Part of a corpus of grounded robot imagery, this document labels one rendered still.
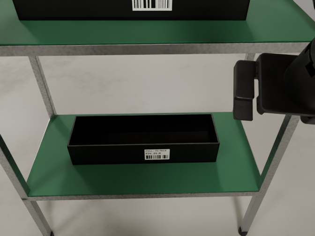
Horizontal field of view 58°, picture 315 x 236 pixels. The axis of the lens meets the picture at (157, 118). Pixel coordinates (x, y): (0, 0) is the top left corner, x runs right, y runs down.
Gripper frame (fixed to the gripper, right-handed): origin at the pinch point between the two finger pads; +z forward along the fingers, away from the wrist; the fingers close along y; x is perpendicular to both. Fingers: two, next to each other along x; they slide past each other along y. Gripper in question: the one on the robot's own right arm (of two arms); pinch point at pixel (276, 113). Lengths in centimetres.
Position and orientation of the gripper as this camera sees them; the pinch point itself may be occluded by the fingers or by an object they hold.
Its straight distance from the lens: 40.5
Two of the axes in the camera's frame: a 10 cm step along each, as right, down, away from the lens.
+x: -0.9, 9.5, -3.1
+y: -10.0, -0.8, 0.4
